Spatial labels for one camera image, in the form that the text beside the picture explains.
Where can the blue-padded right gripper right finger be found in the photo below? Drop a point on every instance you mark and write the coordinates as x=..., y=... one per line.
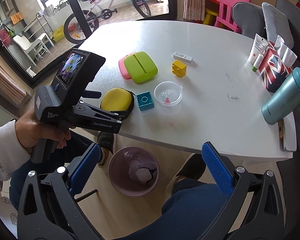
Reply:
x=264, y=218

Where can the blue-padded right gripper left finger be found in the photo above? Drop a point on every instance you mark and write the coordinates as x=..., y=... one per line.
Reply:
x=48, y=208

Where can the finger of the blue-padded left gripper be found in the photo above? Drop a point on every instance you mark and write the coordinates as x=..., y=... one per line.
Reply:
x=108, y=120
x=90, y=94

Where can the yellow round zip case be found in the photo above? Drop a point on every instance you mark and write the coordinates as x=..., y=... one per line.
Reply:
x=118, y=100

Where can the teal toy block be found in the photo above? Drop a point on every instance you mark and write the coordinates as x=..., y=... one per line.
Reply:
x=145, y=101

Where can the clear round container yellow bead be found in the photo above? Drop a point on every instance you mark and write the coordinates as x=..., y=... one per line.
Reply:
x=135, y=169

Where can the beige hexagonal zip pouch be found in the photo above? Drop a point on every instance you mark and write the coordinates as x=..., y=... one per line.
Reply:
x=145, y=175

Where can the purple trash bin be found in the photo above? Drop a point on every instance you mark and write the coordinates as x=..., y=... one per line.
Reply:
x=118, y=171

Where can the person's left hand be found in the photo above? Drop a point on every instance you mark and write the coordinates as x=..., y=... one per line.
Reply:
x=29, y=131

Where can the person's left black shoe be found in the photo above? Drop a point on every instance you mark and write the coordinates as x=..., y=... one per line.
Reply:
x=106, y=142

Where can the person's black shoe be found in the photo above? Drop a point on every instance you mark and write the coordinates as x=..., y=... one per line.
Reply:
x=188, y=176
x=106, y=142

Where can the pink silicone case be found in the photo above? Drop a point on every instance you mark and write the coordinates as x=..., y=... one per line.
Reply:
x=123, y=66

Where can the green silicone case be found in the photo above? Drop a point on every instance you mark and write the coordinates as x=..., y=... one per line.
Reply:
x=140, y=67

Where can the clear round container pink piece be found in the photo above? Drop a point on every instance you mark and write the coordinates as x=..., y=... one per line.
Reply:
x=168, y=93

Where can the person's right leg jeans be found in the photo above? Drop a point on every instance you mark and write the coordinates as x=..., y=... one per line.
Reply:
x=191, y=208

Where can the white plastic chair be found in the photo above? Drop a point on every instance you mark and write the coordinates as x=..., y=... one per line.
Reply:
x=28, y=46

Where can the yellow crate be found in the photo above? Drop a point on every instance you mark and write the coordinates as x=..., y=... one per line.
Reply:
x=58, y=34

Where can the person's right black shoe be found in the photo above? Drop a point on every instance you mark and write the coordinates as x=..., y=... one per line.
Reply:
x=188, y=176

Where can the yellow toy block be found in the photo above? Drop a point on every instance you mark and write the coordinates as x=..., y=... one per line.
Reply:
x=179, y=68

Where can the white coffee table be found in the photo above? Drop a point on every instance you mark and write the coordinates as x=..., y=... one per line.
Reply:
x=222, y=96

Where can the white bicycle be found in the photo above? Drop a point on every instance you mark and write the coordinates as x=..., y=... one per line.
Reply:
x=100, y=10

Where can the small white rectangular box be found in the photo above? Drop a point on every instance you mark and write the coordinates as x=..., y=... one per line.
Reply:
x=182, y=57

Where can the teal thermos bottle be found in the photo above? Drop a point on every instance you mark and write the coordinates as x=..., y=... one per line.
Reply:
x=285, y=100

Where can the pink patterned curtain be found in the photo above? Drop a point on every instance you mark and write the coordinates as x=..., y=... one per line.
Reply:
x=194, y=10

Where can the yellow children's stool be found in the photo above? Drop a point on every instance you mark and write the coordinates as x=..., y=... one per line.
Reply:
x=209, y=16

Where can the red children's table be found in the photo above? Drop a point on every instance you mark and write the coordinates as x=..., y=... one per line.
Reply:
x=212, y=5

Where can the union jack tissue box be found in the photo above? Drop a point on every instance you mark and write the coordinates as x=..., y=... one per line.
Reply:
x=277, y=64

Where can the small white green-capped bottle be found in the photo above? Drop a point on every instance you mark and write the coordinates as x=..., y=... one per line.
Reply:
x=257, y=62

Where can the pink children's chair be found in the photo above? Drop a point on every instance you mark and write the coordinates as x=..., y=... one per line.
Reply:
x=225, y=15

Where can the white cream tube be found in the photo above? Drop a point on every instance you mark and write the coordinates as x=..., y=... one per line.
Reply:
x=259, y=45

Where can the grey sofa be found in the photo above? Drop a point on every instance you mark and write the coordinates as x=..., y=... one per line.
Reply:
x=250, y=19

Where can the light grey pillow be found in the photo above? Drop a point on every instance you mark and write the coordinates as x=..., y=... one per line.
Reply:
x=277, y=24

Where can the black sliding door frame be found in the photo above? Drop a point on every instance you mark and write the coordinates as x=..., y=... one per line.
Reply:
x=35, y=33

